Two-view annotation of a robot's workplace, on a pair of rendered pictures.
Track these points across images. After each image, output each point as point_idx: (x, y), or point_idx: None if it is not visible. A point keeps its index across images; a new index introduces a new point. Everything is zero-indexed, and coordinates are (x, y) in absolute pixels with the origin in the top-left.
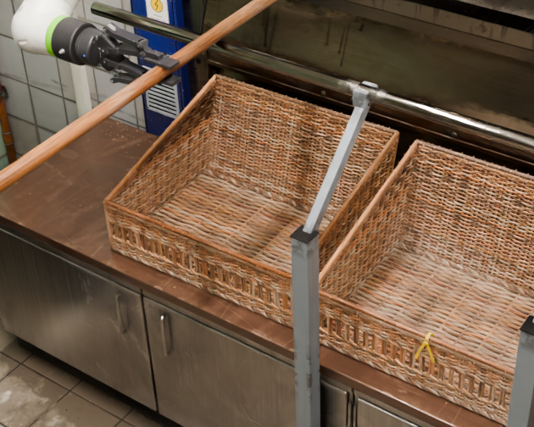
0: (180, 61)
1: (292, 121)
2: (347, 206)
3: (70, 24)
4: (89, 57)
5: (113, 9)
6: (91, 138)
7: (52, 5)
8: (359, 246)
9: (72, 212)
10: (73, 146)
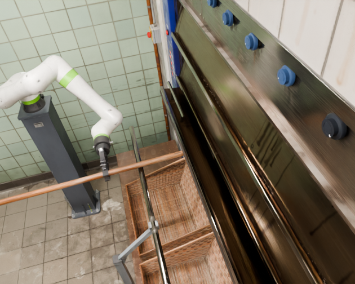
0: (112, 173)
1: (196, 189)
2: (176, 240)
3: (98, 139)
4: (97, 154)
5: (131, 132)
6: (164, 149)
7: (101, 128)
8: (173, 256)
9: (133, 176)
10: (156, 149)
